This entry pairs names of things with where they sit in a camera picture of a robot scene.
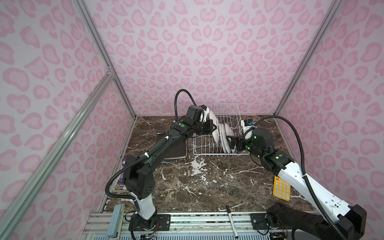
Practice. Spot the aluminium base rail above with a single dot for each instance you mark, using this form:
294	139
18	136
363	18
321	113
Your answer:
199	226

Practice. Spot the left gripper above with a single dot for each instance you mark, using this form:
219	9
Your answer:
209	129

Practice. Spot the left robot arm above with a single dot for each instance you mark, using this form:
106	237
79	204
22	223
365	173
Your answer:
139	175

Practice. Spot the yellow calculator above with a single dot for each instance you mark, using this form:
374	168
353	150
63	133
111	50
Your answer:
281	190

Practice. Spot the white wire dish rack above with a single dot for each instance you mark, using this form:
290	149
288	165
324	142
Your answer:
228	120

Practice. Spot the black marker pen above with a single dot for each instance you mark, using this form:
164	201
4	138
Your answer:
229	213

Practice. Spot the purple book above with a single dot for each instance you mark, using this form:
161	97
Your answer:
119	183

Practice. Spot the square white plate round well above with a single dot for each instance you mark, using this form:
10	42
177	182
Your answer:
186	150

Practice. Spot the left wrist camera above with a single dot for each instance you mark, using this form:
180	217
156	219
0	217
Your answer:
205	113

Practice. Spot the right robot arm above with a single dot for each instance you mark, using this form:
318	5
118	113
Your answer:
337	220

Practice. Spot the grey box on rail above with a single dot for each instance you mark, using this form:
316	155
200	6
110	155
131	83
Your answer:
115	226

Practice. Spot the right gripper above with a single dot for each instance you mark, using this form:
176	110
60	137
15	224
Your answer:
233	141

